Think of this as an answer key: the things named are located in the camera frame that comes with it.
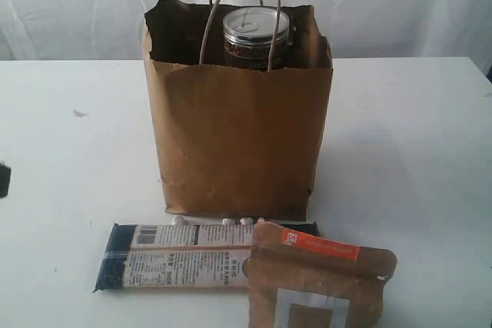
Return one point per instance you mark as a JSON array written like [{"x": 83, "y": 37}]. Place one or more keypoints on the black rice vacuum pack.
[{"x": 196, "y": 256}]

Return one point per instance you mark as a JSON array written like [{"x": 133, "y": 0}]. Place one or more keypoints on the brown kraft stand-up pouch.
[{"x": 301, "y": 280}]

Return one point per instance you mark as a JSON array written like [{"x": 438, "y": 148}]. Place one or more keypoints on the brown paper bag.
[{"x": 231, "y": 141}]

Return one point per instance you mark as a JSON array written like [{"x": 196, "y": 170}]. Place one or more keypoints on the dark grain can silver lid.
[{"x": 256, "y": 38}]

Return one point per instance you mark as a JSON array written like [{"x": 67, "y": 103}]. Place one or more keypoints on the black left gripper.
[{"x": 5, "y": 177}]

